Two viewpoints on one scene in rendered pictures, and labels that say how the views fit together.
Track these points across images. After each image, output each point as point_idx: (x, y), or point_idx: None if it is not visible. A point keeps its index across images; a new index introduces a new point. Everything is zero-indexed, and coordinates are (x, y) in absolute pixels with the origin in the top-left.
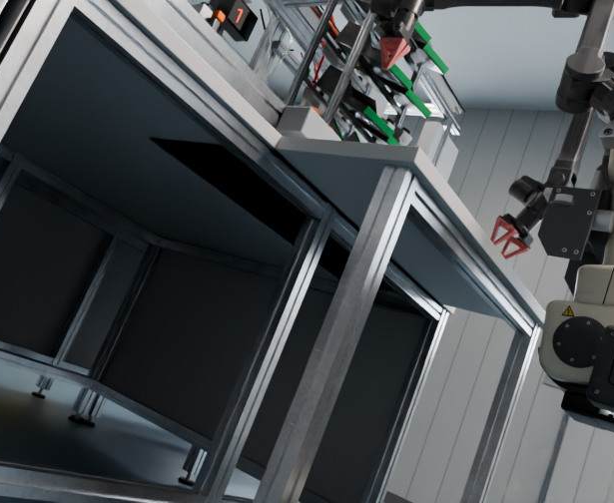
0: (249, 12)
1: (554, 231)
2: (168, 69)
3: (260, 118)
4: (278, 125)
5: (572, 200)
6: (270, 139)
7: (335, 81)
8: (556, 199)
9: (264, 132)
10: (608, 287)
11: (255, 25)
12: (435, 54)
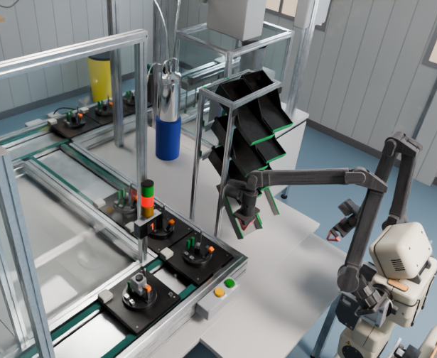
0: (156, 219)
1: (342, 313)
2: None
3: (188, 349)
4: (196, 310)
5: (350, 305)
6: (195, 344)
7: (219, 166)
8: (342, 300)
9: (192, 347)
10: (365, 341)
11: (162, 217)
12: (281, 128)
